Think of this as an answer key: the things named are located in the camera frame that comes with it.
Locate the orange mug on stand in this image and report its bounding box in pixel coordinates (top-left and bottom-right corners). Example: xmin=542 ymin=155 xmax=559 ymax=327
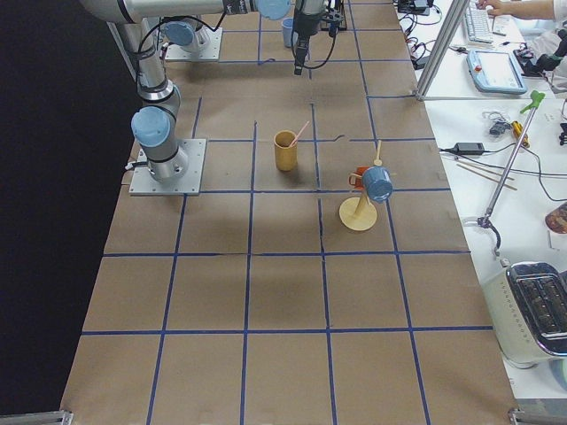
xmin=348 ymin=166 xmax=368 ymax=190

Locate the green handled reach grabber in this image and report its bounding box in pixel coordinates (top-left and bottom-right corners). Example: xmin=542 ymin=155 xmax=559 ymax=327
xmin=476 ymin=90 xmax=546 ymax=258

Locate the aluminium frame post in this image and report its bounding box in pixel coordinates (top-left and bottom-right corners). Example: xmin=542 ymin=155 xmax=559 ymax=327
xmin=415 ymin=0 xmax=468 ymax=101

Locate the white keyboard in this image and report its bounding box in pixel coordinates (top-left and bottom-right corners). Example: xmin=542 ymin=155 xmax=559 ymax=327
xmin=463 ymin=1 xmax=493 ymax=44

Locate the wooden mug tree stand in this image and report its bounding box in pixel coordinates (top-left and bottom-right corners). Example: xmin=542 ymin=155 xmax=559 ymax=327
xmin=338 ymin=140 xmax=385 ymax=231

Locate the blue mug on stand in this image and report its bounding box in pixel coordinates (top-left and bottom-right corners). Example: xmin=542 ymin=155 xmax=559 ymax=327
xmin=361 ymin=166 xmax=393 ymax=203

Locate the bamboo cylinder holder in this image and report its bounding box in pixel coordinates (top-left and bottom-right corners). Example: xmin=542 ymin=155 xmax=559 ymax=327
xmin=274 ymin=130 xmax=298 ymax=172

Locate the black power adapter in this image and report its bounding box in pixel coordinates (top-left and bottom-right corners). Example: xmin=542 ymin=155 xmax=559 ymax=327
xmin=454 ymin=143 xmax=485 ymax=156

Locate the yellow handled tool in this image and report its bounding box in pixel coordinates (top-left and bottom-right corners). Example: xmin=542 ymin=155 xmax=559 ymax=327
xmin=511 ymin=120 xmax=530 ymax=148

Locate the wooden chopstick on desk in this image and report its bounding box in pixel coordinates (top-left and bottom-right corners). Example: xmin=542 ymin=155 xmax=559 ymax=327
xmin=456 ymin=163 xmax=517 ymax=191
xmin=463 ymin=162 xmax=515 ymax=181

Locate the person's hand at keyboard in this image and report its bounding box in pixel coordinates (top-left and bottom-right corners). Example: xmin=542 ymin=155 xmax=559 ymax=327
xmin=476 ymin=0 xmax=510 ymax=17

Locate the blue teach pendant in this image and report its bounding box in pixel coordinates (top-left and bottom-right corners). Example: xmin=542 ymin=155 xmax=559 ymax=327
xmin=466 ymin=50 xmax=527 ymax=95

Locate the silver toaster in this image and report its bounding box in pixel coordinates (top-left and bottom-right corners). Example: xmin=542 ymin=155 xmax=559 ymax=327
xmin=482 ymin=261 xmax=566 ymax=368

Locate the light blue plastic cup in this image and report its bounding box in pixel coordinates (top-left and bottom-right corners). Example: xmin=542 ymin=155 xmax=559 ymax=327
xmin=281 ymin=18 xmax=293 ymax=48

